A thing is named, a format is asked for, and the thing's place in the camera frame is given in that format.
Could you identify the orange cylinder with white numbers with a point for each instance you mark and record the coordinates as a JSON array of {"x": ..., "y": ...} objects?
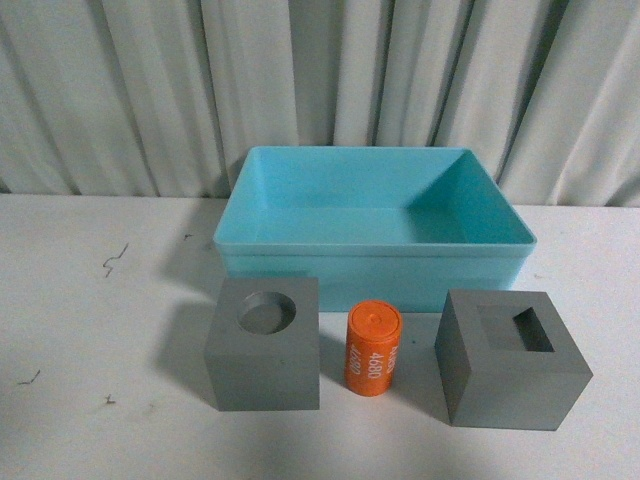
[{"x": 374, "y": 330}]

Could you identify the gray cube with round hole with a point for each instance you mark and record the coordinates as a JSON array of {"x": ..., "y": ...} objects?
[{"x": 262, "y": 351}]

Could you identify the gray cube with square recess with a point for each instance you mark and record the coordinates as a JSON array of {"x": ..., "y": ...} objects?
[{"x": 506, "y": 360}]

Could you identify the light blue plastic box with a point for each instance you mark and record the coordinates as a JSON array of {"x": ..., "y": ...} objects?
[{"x": 400, "y": 224}]

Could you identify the white pleated curtain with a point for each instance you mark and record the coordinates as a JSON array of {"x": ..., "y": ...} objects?
[{"x": 165, "y": 98}]

